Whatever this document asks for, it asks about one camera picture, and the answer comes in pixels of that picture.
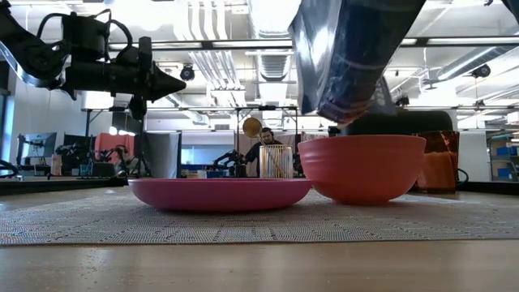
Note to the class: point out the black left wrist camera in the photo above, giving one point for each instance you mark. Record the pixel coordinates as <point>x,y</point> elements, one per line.
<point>87,36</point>

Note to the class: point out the computer monitor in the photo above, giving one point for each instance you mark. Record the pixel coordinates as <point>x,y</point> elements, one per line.
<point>38,145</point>

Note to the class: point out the grey woven placemat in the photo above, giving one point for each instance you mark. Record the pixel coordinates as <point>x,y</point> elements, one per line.
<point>259,227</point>

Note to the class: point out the black toaster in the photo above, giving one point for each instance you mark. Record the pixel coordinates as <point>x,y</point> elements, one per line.
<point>421,121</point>

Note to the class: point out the black ceiling-mounted camera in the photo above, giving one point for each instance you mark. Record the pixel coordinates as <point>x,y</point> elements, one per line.
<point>481,71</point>
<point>187,73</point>
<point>402,101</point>

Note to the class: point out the coral cloth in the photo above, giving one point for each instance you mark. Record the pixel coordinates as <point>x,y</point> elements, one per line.
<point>109,142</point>

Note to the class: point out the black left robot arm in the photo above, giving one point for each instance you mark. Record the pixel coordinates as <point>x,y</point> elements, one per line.
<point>24,52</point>

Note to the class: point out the grey partition panel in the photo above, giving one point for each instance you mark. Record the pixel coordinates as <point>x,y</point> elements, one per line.
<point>162,154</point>

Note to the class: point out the blue cereal box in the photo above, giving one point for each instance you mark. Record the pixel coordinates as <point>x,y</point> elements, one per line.
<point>348,61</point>

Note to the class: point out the person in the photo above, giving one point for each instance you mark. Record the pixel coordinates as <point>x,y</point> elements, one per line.
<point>265,136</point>

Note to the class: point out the orange translucent glass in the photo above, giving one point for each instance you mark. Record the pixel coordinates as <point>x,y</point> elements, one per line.
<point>442,162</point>

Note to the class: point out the coral red bowl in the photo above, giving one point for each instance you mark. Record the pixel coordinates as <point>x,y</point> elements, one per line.
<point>361,170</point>

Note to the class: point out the blue storage bin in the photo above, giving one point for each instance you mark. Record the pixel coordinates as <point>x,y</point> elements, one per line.
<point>507,151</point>
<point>504,173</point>

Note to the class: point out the black aluminium table frame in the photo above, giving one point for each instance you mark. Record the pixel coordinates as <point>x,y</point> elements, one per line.
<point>61,186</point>

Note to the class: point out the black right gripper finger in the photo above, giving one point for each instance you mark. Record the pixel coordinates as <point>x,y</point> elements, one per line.
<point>383,105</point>

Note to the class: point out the pink plastic plate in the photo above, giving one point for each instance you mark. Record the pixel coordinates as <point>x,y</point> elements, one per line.
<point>219,194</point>

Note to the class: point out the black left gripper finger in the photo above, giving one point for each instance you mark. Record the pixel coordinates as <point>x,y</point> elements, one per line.
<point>158,83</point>
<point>138,108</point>

